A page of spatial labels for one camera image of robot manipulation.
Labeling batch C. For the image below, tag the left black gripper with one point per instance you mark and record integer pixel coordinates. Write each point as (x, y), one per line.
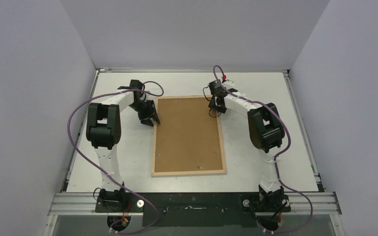
(146, 118)

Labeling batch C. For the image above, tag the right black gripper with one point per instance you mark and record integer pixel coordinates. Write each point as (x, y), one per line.
(218, 106)

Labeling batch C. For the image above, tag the white wooden picture frame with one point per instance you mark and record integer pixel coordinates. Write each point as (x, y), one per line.
(189, 174)

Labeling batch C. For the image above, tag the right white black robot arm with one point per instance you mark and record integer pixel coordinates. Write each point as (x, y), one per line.
(265, 132)

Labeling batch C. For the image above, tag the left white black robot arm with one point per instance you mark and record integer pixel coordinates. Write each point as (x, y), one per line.
(104, 131)

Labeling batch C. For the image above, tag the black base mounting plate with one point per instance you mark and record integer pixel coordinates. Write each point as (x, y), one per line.
(206, 209)

